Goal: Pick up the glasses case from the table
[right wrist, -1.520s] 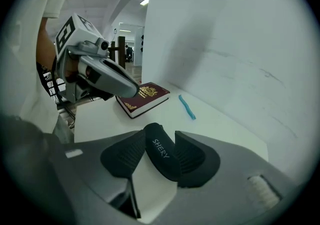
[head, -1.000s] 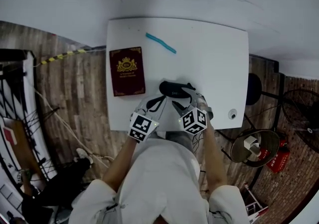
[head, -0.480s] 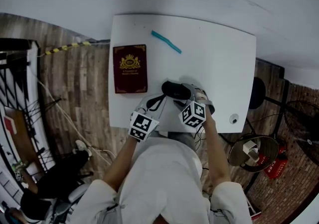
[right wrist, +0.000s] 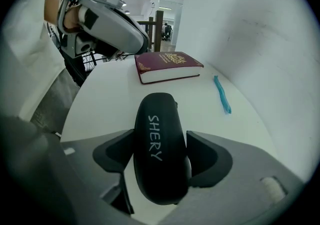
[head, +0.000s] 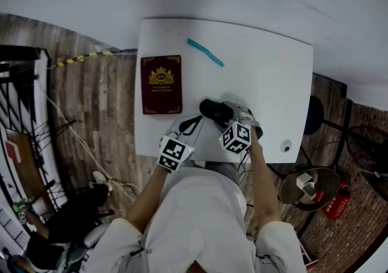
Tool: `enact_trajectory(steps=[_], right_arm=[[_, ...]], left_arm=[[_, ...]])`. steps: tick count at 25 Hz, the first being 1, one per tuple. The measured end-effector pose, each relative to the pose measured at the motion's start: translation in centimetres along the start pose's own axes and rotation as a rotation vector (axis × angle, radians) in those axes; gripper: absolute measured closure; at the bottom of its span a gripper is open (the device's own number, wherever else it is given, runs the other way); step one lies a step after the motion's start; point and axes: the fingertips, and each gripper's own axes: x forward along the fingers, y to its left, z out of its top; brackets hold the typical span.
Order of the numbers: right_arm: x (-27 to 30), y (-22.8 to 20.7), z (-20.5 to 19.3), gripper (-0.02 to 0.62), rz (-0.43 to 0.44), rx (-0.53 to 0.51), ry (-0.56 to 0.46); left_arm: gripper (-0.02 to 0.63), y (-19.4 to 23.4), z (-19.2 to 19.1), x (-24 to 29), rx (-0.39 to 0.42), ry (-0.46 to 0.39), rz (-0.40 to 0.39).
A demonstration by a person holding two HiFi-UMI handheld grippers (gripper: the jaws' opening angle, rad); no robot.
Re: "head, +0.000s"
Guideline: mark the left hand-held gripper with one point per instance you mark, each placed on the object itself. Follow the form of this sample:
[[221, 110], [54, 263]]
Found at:
[[174, 152]]

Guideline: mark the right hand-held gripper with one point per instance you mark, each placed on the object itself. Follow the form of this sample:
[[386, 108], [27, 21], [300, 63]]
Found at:
[[236, 138]]

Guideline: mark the black object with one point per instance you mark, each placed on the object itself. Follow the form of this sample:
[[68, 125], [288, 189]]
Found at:
[[213, 111]]

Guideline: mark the person's right forearm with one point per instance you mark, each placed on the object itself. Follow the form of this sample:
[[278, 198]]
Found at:
[[262, 180]]

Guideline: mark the person's left forearm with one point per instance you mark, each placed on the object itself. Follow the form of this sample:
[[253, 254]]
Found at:
[[148, 196]]

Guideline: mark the person's right hand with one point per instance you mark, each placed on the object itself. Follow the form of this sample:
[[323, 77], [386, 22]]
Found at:
[[246, 116]]

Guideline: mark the dark red book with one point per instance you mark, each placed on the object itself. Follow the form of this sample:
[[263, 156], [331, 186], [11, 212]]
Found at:
[[161, 83]]

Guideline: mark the person's grey trousers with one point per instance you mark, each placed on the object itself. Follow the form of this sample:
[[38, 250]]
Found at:
[[225, 171]]

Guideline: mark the teal pen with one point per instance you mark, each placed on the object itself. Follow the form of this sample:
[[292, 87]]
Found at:
[[205, 51]]

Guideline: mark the black round stool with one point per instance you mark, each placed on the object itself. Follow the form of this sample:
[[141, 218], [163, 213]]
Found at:
[[315, 114]]

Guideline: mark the person's white shirt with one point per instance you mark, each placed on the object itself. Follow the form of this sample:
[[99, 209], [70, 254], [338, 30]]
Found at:
[[197, 223]]

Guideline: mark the small white box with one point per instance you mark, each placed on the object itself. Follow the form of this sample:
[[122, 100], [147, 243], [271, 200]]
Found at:
[[304, 182]]

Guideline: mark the yellow black striped strip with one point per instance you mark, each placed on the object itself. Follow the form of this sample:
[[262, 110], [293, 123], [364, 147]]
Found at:
[[85, 58]]

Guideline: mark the red fire extinguisher box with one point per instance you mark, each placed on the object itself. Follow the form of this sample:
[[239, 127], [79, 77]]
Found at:
[[336, 203]]

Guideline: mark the black standing floor fan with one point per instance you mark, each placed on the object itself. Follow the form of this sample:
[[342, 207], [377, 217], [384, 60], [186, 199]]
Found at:
[[377, 174]]

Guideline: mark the black metal rack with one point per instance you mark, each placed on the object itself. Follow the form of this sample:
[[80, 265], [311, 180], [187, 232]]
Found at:
[[27, 108]]

